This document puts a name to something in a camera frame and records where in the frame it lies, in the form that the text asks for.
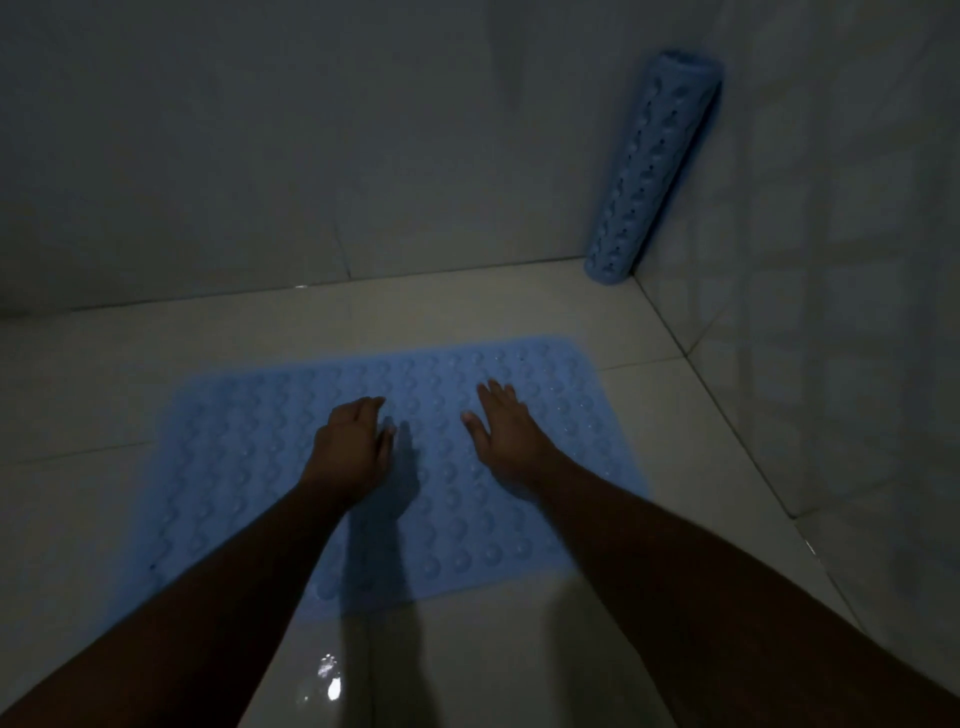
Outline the person's left hand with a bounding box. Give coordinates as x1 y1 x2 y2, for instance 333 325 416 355
299 396 397 513

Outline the person's right hand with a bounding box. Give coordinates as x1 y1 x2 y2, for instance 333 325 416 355
460 378 573 501

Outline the blue bath mat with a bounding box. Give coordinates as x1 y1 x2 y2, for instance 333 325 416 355
112 335 652 624
583 49 725 286

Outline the person's left forearm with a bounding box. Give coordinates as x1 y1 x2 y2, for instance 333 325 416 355
0 480 354 728

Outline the person's right forearm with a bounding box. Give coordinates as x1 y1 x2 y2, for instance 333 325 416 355
525 459 960 728

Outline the rolled blue bath mat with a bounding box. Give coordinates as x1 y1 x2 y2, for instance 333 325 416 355
583 49 725 286

